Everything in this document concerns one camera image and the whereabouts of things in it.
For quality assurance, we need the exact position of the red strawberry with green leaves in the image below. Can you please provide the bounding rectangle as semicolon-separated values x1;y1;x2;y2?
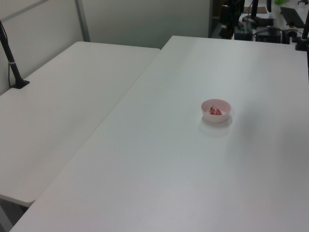
209;104;223;116

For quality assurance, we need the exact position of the pink bowl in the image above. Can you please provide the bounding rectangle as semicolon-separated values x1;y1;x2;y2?
201;99;232;124

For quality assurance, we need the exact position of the dark equipment rack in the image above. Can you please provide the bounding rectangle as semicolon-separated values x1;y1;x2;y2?
219;0;243;39

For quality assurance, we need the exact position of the black box device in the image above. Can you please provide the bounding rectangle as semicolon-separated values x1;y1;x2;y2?
255;27;283;44

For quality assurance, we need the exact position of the black monitor stand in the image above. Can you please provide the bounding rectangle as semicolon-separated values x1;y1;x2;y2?
242;0;275;28

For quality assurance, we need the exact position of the brown board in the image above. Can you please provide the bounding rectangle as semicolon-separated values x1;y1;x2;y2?
242;6;267;14

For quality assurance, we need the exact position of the black keyboard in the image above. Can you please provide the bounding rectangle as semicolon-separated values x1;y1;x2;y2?
280;6;306;28

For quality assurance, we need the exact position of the grey cable on stand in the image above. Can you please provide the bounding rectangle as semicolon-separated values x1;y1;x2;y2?
7;61;14;88

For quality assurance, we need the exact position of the black camera stand pole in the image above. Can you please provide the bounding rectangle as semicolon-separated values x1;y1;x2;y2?
0;20;31;89

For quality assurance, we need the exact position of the black clamp camera stand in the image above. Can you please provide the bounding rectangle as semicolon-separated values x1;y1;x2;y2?
295;14;309;52

